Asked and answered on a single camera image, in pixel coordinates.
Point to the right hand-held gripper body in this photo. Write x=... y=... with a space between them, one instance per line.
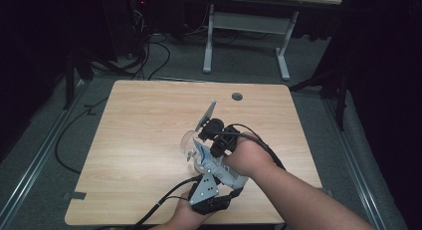
x=220 y=137

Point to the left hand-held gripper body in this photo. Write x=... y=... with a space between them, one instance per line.
x=205 y=193

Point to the white and blue pouch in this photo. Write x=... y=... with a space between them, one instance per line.
x=219 y=172

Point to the clear glass jar with lid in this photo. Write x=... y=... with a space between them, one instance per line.
x=187 y=147

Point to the person's left hand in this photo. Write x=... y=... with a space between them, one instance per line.
x=187 y=213

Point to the person's right hand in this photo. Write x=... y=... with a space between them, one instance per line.
x=250 y=155

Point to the grey tape strip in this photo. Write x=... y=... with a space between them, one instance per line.
x=75 y=195
x=328 y=192

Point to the black metal stand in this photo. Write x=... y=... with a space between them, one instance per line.
x=69 y=80
x=341 y=97

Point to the dark device with red light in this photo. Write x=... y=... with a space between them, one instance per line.
x=141 y=4

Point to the white metal frame desk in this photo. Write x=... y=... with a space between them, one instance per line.
x=249 y=24

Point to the grey metal floor rail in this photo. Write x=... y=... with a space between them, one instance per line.
x=33 y=163
x=358 y=163

